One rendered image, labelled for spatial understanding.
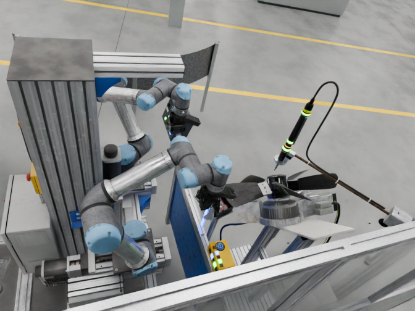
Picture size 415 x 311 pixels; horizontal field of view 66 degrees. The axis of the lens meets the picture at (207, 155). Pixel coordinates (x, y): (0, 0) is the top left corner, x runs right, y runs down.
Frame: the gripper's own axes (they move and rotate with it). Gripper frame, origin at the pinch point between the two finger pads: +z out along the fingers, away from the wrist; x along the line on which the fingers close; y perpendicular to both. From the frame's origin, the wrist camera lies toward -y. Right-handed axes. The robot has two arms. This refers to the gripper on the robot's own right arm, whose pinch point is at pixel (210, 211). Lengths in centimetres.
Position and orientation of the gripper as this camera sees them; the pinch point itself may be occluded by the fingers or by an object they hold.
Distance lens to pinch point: 145.4
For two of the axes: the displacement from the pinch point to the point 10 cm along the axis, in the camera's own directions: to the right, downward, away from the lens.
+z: -1.9, 6.6, 7.3
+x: 3.1, 7.4, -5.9
